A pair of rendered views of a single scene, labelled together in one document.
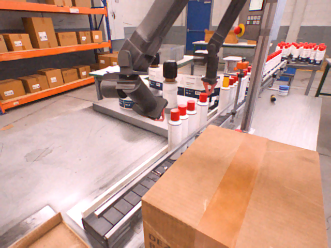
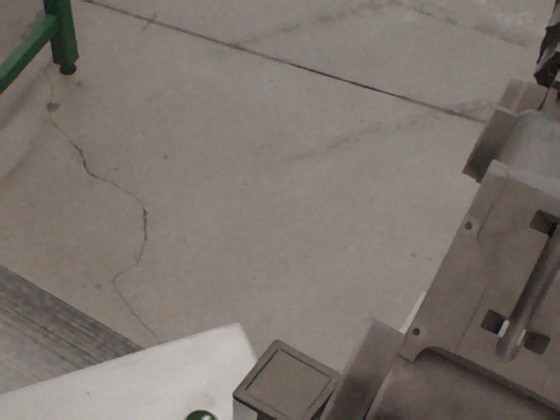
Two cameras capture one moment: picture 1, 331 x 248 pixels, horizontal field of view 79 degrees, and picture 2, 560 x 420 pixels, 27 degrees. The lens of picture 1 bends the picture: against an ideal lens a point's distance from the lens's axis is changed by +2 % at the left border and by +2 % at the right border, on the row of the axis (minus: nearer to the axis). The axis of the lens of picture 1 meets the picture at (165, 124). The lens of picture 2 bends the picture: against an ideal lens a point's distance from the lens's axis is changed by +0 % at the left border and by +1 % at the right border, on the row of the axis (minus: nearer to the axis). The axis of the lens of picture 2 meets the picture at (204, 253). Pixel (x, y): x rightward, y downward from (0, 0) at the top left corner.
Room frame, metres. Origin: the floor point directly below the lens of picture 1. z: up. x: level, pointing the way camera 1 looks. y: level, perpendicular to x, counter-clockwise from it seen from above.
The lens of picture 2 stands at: (0.99, -0.10, 2.02)
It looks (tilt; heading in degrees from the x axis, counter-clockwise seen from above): 50 degrees down; 271
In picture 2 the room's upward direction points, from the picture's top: 3 degrees counter-clockwise
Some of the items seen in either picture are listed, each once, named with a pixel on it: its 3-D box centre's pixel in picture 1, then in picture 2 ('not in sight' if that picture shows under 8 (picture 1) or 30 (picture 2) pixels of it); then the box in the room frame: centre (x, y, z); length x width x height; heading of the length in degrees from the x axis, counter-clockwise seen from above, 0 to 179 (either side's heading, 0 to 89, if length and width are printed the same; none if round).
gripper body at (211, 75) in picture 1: (211, 73); not in sight; (1.03, -0.24, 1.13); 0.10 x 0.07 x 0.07; 144
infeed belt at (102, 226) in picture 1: (217, 121); not in sight; (1.00, -0.30, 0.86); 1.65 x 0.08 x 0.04; 144
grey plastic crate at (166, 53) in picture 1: (166, 53); not in sight; (3.31, -0.01, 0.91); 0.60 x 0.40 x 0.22; 156
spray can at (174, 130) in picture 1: (174, 135); not in sight; (0.64, -0.04, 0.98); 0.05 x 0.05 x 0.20
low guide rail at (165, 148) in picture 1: (185, 133); not in sight; (0.79, -0.10, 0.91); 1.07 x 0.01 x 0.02; 144
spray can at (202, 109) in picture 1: (201, 114); not in sight; (0.83, -0.17, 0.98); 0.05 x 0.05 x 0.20
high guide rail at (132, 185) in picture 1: (201, 128); not in sight; (0.75, -0.16, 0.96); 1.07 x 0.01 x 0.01; 144
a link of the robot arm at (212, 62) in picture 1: (211, 61); not in sight; (1.03, -0.23, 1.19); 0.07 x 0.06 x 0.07; 62
